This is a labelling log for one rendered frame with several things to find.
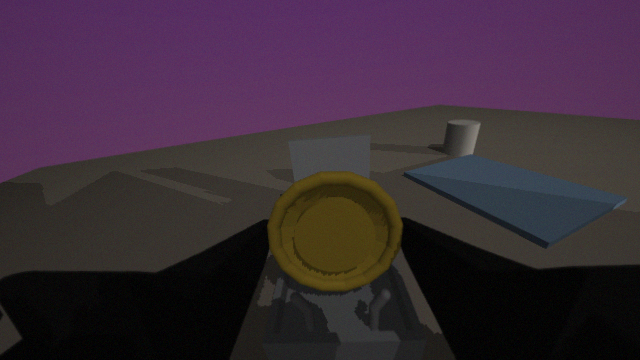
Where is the yellow plate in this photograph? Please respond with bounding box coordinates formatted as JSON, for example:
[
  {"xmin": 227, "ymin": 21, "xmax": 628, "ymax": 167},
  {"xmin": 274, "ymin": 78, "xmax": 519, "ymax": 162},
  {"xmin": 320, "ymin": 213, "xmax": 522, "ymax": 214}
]
[{"xmin": 267, "ymin": 171, "xmax": 403, "ymax": 292}]

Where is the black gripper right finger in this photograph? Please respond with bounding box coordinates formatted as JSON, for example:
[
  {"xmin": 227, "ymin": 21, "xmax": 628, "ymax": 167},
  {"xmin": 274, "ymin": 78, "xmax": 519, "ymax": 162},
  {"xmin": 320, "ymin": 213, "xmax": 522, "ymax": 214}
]
[{"xmin": 401, "ymin": 217, "xmax": 640, "ymax": 360}]

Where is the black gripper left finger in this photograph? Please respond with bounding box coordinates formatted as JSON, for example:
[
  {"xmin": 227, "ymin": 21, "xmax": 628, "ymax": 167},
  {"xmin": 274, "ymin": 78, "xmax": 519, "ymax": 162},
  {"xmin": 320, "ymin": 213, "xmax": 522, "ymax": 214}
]
[{"xmin": 0, "ymin": 219, "xmax": 269, "ymax": 360}]

